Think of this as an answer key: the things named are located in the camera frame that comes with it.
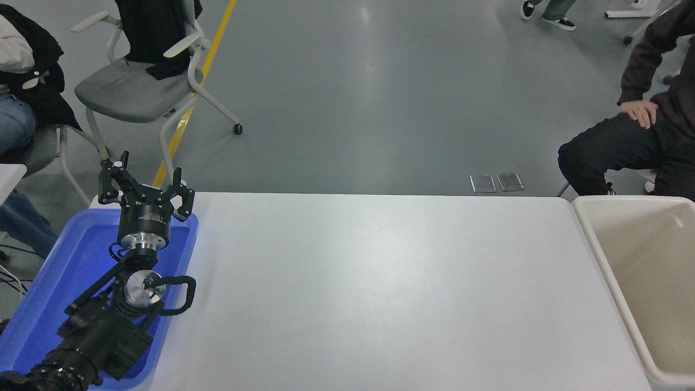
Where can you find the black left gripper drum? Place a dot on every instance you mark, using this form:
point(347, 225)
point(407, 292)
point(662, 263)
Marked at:
point(145, 217)

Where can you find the person's hand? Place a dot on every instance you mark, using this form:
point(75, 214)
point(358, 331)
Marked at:
point(642, 111)

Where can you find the white-framed chair under person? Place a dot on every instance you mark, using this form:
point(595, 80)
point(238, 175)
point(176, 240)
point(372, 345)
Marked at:
point(38, 149)

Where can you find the blue plastic tray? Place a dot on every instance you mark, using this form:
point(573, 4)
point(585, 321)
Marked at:
point(59, 266)

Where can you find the small white side table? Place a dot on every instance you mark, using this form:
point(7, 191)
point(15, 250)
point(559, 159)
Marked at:
point(8, 176)

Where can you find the person seated by tray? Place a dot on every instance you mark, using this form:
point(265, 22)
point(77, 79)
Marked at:
point(38, 98)

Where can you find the black garment on chair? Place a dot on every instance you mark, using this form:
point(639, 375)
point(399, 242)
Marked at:
point(155, 32)

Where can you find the metal floor plate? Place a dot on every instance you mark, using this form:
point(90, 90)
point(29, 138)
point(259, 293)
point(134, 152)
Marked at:
point(483, 183)
point(510, 182)

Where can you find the person standing far off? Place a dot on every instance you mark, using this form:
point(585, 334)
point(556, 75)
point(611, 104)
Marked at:
point(559, 13)

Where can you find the person seated by bin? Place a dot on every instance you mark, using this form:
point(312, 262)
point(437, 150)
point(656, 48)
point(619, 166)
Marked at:
point(624, 146)

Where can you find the large pale bin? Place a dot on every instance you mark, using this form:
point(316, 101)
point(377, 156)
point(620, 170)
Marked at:
point(651, 282)

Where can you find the white wheeled chair base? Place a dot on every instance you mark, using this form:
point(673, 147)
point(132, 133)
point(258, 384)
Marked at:
point(635, 12)

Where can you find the grey chair with white frame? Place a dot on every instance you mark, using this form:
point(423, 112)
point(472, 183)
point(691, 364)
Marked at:
point(127, 95)

